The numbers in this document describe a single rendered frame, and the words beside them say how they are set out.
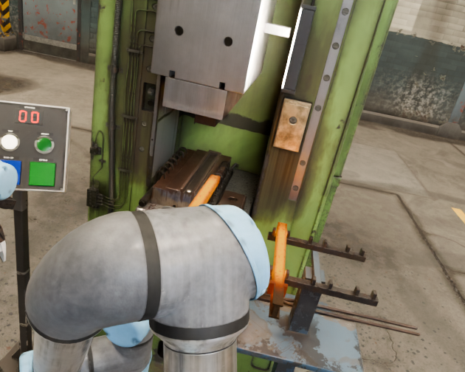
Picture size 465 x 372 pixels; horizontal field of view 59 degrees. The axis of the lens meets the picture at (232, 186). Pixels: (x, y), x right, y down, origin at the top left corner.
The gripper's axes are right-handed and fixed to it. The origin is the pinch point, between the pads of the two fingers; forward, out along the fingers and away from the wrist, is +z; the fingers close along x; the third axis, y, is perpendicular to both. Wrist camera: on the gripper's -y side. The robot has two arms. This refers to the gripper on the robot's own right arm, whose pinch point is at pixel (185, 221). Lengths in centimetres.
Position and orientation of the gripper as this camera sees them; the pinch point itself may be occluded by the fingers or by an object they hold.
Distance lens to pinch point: 99.5
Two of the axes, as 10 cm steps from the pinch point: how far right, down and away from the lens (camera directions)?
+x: 9.7, 2.3, -1.0
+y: -1.7, 9.0, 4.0
